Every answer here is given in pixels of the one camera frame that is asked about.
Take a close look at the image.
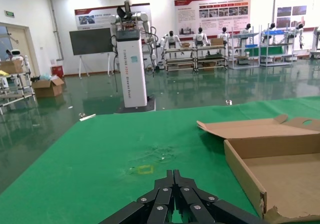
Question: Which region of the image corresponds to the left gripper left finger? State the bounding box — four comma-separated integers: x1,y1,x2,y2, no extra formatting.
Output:
99,169,175,224

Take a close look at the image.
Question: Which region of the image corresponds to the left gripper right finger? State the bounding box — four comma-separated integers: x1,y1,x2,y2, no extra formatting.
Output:
173,169,270,224

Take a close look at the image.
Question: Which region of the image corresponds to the torn-edged open cardboard box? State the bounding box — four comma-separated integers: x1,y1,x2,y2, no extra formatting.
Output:
196,114,320,224

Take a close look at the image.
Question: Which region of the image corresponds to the red box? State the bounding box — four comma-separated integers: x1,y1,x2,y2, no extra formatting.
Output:
51,65,65,79

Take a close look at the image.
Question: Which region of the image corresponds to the green table cloth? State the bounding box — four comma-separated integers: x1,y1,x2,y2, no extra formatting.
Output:
0,96,320,224

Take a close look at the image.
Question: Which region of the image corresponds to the white stick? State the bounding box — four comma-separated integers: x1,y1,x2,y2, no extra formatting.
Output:
79,113,97,121

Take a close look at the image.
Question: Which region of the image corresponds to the open cardboard carton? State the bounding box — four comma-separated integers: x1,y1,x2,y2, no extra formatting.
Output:
31,77,65,99

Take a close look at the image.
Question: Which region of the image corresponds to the white humanoid robot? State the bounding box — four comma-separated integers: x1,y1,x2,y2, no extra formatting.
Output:
192,27,210,47
159,30,181,50
266,22,278,38
294,22,306,49
239,23,253,47
217,26,231,44

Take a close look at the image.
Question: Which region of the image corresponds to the black display board on stand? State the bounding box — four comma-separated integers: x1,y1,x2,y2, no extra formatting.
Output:
69,28,115,78

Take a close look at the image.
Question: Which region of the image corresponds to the metal shelving unit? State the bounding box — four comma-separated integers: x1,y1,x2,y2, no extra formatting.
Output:
228,26,261,70
258,25,297,67

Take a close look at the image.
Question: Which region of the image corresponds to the white pipe rack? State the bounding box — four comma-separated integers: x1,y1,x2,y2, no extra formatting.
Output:
0,70,37,114

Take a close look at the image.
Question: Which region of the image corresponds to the brown carton on rack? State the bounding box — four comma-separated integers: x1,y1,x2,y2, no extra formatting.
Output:
0,60,24,74

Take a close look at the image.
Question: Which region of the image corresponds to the small white robot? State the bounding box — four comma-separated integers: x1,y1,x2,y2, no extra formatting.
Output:
5,49,30,67

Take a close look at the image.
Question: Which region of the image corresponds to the beige door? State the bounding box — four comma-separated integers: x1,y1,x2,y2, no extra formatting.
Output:
0,22,38,77

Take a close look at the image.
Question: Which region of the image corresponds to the pipe frame workbench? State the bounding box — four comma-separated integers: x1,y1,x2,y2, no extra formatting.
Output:
162,46,196,72
194,44,229,71

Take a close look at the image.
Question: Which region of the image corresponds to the wide red-topped wall poster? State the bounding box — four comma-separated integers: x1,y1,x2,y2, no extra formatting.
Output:
174,0,252,38

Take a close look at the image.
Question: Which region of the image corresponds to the wall poster with robot photos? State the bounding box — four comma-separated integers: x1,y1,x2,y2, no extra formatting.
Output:
74,3,151,32

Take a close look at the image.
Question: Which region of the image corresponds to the grey wall pipe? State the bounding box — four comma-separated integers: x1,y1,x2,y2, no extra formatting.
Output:
47,0,65,62

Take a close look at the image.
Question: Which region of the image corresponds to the tall red-framed wall poster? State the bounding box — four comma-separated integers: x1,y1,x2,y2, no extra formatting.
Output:
273,0,320,31

